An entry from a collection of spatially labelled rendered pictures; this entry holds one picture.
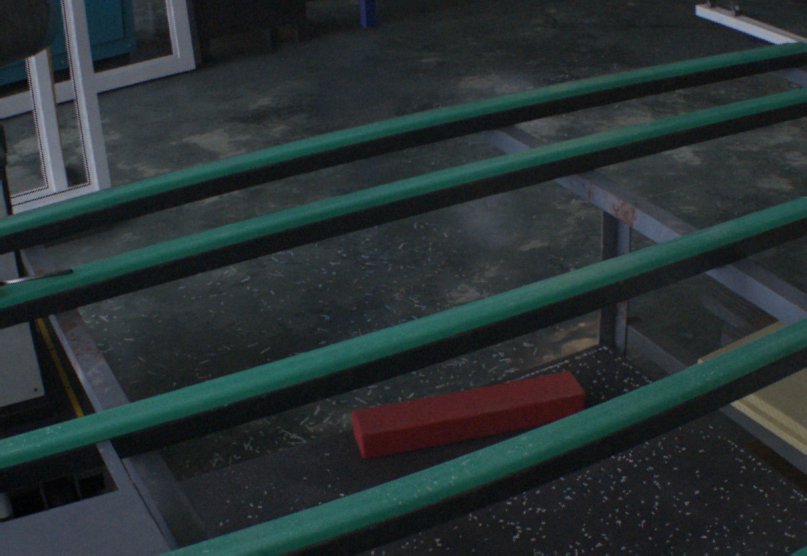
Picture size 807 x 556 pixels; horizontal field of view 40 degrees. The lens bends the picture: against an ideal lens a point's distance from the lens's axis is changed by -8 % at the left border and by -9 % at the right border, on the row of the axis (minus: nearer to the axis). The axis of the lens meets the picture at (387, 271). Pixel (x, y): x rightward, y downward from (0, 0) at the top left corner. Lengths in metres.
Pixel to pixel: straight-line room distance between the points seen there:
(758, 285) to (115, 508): 0.81
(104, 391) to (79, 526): 0.28
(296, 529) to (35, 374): 1.24
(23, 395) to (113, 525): 1.17
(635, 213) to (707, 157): 2.46
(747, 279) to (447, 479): 0.57
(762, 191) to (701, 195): 0.22
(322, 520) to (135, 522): 0.17
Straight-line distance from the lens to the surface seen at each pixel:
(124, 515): 1.06
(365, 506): 1.01
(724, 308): 2.43
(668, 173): 3.92
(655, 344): 1.73
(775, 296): 1.44
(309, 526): 1.00
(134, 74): 5.15
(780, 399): 1.58
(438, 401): 1.57
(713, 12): 2.59
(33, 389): 2.19
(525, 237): 3.45
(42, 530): 1.06
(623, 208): 1.65
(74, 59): 3.75
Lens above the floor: 1.49
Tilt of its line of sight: 27 degrees down
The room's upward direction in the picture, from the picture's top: 4 degrees counter-clockwise
